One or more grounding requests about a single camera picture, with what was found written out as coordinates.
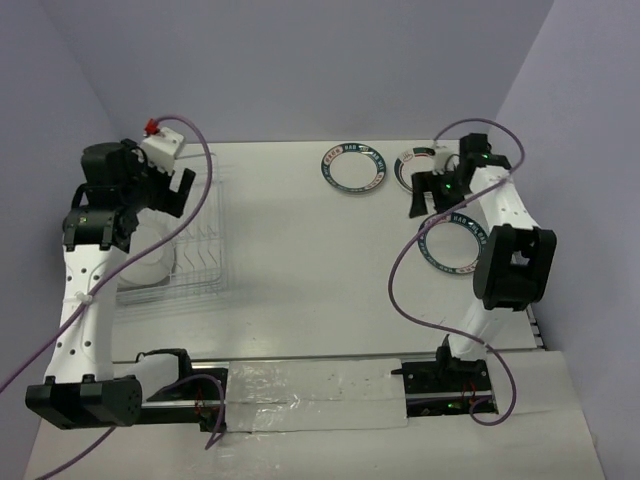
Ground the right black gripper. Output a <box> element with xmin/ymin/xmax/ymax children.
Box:
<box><xmin>408</xmin><ymin>168</ymin><xmax>472</xmax><ymax>219</ymax></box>

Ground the green red ring plate back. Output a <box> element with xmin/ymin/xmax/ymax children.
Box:
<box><xmin>393</xmin><ymin>146</ymin><xmax>436</xmax><ymax>194</ymax></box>

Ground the green red ring plate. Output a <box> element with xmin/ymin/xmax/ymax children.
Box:
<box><xmin>118</xmin><ymin>220</ymin><xmax>175</xmax><ymax>288</ymax></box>
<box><xmin>393</xmin><ymin>146</ymin><xmax>436</xmax><ymax>194</ymax></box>

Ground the green red ring plate front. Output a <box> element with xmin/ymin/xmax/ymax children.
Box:
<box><xmin>118</xmin><ymin>220</ymin><xmax>175</xmax><ymax>288</ymax></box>

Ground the green rim lettered plate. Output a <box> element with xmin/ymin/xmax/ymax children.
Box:
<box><xmin>320</xmin><ymin>142</ymin><xmax>387</xmax><ymax>195</ymax></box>

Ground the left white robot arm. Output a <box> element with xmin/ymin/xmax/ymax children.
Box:
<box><xmin>25</xmin><ymin>138</ymin><xmax>196</xmax><ymax>430</ymax></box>

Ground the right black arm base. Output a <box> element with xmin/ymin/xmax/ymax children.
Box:
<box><xmin>391</xmin><ymin>359</ymin><xmax>498</xmax><ymax>418</ymax></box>

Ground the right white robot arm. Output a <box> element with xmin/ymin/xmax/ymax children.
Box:
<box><xmin>409</xmin><ymin>133</ymin><xmax>557</xmax><ymax>391</ymax></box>

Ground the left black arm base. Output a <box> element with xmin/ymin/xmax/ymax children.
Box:
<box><xmin>135</xmin><ymin>378</ymin><xmax>220</xmax><ymax>433</ymax></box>

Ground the silver tape sheet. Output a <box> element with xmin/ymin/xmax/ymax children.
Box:
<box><xmin>225</xmin><ymin>359</ymin><xmax>408</xmax><ymax>433</ymax></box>

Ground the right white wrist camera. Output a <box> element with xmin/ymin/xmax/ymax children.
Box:
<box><xmin>431</xmin><ymin>142</ymin><xmax>457</xmax><ymax>174</ymax></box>

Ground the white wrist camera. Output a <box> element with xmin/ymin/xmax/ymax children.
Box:
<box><xmin>431</xmin><ymin>142</ymin><xmax>457</xmax><ymax>174</ymax></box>
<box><xmin>140</xmin><ymin>127</ymin><xmax>185</xmax><ymax>175</ymax></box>

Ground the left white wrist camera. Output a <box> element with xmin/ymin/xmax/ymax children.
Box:
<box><xmin>140</xmin><ymin>127</ymin><xmax>185</xmax><ymax>175</ymax></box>

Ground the white wire dish rack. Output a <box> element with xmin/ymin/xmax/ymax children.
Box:
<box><xmin>117</xmin><ymin>155</ymin><xmax>224</xmax><ymax>306</ymax></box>

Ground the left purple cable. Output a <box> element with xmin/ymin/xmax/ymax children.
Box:
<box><xmin>0</xmin><ymin>114</ymin><xmax>231</xmax><ymax>476</ymax></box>

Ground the purple cable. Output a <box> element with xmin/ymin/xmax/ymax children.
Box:
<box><xmin>0</xmin><ymin>114</ymin><xmax>231</xmax><ymax>476</ymax></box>
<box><xmin>388</xmin><ymin>117</ymin><xmax>526</xmax><ymax>426</ymax></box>

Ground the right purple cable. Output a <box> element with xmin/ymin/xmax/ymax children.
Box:
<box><xmin>388</xmin><ymin>117</ymin><xmax>526</xmax><ymax>426</ymax></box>

